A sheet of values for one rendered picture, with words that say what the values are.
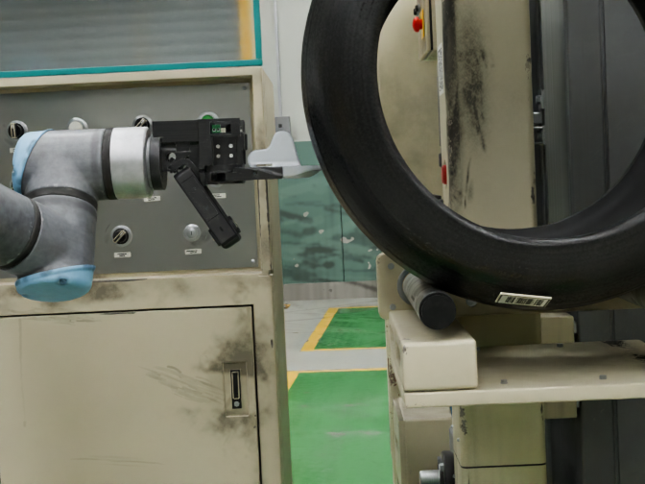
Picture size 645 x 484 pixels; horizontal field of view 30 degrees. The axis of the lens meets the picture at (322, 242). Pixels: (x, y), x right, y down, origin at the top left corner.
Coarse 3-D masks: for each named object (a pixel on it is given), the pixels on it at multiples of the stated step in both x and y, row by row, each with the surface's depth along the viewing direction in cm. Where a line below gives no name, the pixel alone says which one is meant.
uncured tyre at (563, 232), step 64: (320, 0) 142; (384, 0) 138; (640, 0) 166; (320, 64) 141; (320, 128) 143; (384, 128) 139; (384, 192) 140; (640, 192) 167; (448, 256) 141; (512, 256) 140; (576, 256) 140; (640, 256) 140
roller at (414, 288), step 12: (408, 276) 174; (408, 288) 164; (420, 288) 152; (432, 288) 147; (420, 300) 143; (432, 300) 142; (444, 300) 142; (420, 312) 142; (432, 312) 142; (444, 312) 142; (432, 324) 142; (444, 324) 142
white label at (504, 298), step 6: (504, 294) 140; (510, 294) 140; (516, 294) 140; (498, 300) 143; (504, 300) 142; (510, 300) 142; (516, 300) 142; (522, 300) 142; (528, 300) 141; (534, 300) 141; (540, 300) 141; (546, 300) 141; (540, 306) 144
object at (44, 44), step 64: (0, 0) 216; (64, 0) 216; (128, 0) 216; (192, 0) 216; (256, 0) 215; (0, 64) 217; (64, 64) 217; (128, 64) 217; (192, 64) 216; (256, 64) 216
